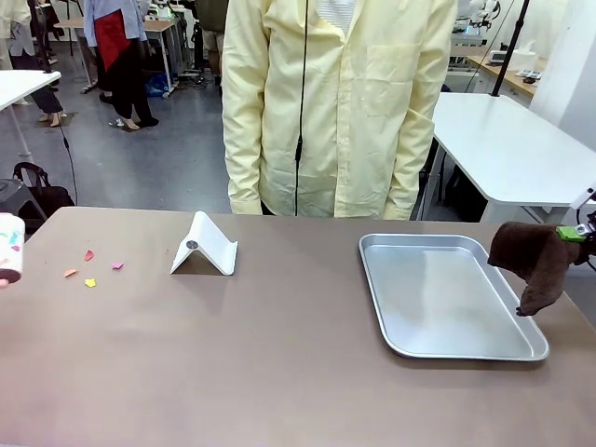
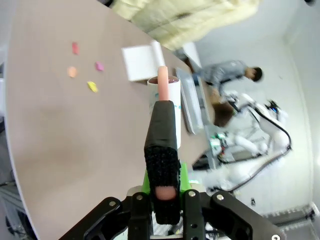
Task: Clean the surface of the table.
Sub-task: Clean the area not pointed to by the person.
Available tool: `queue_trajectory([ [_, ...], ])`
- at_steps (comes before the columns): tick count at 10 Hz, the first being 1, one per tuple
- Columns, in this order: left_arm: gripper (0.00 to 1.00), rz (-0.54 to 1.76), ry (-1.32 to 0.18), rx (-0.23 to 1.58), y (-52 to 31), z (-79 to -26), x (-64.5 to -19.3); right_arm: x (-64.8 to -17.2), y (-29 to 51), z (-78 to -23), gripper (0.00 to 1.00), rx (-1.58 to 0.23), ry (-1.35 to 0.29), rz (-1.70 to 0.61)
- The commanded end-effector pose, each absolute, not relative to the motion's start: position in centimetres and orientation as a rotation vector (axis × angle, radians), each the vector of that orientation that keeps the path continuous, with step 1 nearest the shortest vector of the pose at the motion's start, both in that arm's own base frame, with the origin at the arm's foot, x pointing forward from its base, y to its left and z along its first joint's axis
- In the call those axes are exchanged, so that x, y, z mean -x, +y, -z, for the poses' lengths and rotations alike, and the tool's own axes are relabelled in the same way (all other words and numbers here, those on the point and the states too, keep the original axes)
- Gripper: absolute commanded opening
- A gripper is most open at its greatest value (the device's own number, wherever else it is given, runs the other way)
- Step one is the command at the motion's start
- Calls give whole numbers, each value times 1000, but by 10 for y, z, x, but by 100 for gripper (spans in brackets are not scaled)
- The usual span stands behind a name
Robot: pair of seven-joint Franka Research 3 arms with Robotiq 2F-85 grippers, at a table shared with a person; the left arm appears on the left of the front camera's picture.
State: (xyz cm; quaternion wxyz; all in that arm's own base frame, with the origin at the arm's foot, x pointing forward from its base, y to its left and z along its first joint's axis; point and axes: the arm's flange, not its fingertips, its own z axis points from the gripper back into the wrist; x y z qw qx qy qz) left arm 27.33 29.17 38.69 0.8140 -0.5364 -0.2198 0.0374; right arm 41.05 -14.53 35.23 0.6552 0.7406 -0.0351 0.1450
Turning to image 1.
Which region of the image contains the dark brown cloth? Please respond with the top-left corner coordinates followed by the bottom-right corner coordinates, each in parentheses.
top-left (486, 222), bottom-right (581, 318)

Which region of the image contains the pink handled lint roller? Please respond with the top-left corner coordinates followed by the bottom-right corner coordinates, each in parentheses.
top-left (0, 212), bottom-right (26, 291)

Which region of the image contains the large white table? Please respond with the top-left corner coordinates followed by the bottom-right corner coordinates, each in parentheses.
top-left (428, 91), bottom-right (596, 223)

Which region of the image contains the silver metal tray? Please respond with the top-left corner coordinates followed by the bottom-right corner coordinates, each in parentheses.
top-left (358, 233), bottom-right (550, 362)

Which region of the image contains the wooden top workbench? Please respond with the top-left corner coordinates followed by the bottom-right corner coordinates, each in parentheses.
top-left (465, 54), bottom-right (536, 100)

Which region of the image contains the white tissue box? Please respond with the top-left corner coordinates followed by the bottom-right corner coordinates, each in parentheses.
top-left (513, 40), bottom-right (537, 72)

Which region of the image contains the black tripod pole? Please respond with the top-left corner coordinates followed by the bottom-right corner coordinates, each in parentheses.
top-left (491, 0), bottom-right (532, 98)

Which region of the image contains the person in yellow shirt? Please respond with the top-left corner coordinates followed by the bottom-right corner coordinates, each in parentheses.
top-left (221, 0), bottom-right (460, 221)

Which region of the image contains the white folding stand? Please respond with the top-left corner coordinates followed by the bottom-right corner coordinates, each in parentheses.
top-left (169, 210), bottom-right (239, 277)

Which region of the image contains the blue plastic bag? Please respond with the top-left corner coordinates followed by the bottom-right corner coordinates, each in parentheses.
top-left (145, 73), bottom-right (169, 99)

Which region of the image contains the wooden background desk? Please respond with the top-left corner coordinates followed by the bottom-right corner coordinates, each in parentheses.
top-left (141, 16), bottom-right (182, 97)

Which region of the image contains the person with red apron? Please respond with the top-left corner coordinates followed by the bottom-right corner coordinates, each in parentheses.
top-left (83, 0), bottom-right (160, 132)

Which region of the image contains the black bag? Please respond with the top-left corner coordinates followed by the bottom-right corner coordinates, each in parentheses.
top-left (12, 161), bottom-right (76, 221)

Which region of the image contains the grey stool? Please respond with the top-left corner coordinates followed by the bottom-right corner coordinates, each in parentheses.
top-left (0, 178), bottom-right (48, 235)

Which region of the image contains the small white table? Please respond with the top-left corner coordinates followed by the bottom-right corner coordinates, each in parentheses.
top-left (0, 69), bottom-right (62, 157)

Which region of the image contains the person in white coat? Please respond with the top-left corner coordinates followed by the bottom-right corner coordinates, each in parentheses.
top-left (0, 0), bottom-right (65, 128)

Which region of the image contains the black microphone cord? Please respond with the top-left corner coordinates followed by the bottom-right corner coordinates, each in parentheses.
top-left (293, 0), bottom-right (310, 217)

